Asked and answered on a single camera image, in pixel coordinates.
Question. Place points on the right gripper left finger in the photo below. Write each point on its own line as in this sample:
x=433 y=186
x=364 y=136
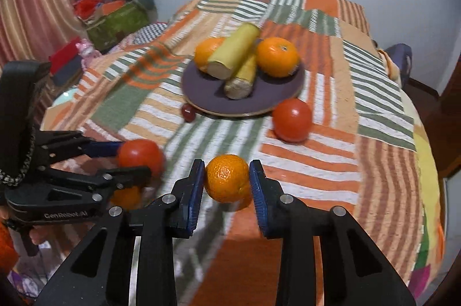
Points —
x=173 y=215

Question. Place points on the blue backpack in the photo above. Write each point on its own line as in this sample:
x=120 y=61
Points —
x=400 y=62

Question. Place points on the green fabric storage box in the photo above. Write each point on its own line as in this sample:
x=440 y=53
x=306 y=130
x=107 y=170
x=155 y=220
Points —
x=113 y=28

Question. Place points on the purple plate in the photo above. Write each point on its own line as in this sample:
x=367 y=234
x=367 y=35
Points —
x=253 y=94

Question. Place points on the small mandarin orange front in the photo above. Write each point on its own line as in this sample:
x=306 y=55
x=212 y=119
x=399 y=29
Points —
x=128 y=199

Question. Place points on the small mandarin orange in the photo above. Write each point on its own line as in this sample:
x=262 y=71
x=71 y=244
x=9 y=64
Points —
x=128 y=199
x=227 y=180

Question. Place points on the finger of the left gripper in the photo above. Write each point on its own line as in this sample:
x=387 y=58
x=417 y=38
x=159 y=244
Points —
x=118 y=178
x=63 y=145

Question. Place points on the green sugarcane piece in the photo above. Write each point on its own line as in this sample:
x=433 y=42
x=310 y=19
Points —
x=229 y=57

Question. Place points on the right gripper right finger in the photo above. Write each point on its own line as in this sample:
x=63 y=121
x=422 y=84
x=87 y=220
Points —
x=281 y=216

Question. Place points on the patchwork striped bedspread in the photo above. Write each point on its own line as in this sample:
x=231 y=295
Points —
x=367 y=151

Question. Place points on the large orange with sticker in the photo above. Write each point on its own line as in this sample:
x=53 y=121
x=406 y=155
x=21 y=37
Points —
x=205 y=49

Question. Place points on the checkered black white cloth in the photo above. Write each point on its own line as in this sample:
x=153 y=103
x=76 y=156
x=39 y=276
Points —
x=149 y=33

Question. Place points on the red tomato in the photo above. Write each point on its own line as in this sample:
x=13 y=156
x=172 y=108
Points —
x=292 y=120
x=141 y=152

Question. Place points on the yellow sugarcane piece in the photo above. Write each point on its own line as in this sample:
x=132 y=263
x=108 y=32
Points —
x=241 y=84

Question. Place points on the pink plush toy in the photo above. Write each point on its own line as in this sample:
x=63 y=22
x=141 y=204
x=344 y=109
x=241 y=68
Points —
x=87 y=53

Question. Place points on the dark red grape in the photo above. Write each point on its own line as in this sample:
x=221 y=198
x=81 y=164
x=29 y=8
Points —
x=188 y=112

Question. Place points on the red box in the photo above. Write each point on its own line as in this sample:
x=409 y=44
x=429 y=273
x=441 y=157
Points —
x=63 y=56

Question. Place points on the left hand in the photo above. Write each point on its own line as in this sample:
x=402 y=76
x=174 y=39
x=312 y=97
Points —
x=37 y=235

